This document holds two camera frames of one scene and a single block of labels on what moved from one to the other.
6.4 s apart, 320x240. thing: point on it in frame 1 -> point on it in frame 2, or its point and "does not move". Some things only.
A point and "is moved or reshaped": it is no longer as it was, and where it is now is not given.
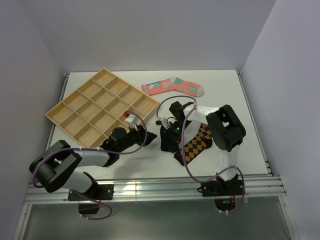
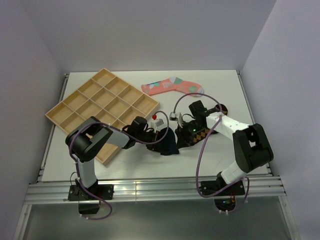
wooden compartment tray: (98, 106) does not move
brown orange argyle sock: (202, 140) is moved or reshaped
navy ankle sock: (165, 139) does not move
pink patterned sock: (174, 83) does not move
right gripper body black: (176, 132) -> (188, 130)
